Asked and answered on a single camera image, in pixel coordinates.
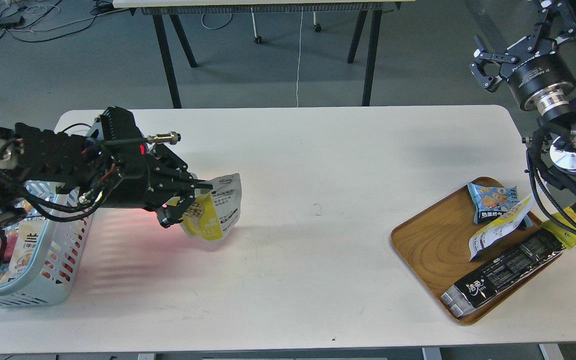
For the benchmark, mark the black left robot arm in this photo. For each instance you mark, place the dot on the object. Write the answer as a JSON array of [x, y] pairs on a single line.
[[66, 177]]

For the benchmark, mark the snack bags inside basket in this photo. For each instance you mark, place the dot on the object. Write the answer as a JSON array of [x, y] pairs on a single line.
[[15, 254]]

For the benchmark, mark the blue snack packet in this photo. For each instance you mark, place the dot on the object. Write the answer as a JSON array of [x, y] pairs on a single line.
[[491, 202]]

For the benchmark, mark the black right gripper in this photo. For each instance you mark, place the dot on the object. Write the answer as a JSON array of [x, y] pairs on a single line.
[[534, 72]]

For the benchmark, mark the black leg background table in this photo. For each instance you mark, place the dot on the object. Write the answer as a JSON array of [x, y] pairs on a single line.
[[174, 8]]

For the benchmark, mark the wooden tray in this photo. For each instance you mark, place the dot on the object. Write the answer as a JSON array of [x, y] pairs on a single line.
[[435, 246]]

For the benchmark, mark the black tissue pack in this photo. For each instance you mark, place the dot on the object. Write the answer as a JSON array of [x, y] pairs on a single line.
[[499, 275]]

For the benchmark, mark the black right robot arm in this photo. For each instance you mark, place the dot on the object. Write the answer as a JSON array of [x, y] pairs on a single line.
[[551, 149]]

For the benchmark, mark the white yellow snack bag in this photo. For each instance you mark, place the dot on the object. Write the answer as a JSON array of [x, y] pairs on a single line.
[[500, 227]]

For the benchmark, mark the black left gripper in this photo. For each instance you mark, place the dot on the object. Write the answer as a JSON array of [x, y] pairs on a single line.
[[166, 179]]

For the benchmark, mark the light blue plastic basket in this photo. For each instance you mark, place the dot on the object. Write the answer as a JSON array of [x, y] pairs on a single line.
[[51, 271]]

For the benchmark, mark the yellow white snack pouch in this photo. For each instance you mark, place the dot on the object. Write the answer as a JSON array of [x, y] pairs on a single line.
[[215, 211]]

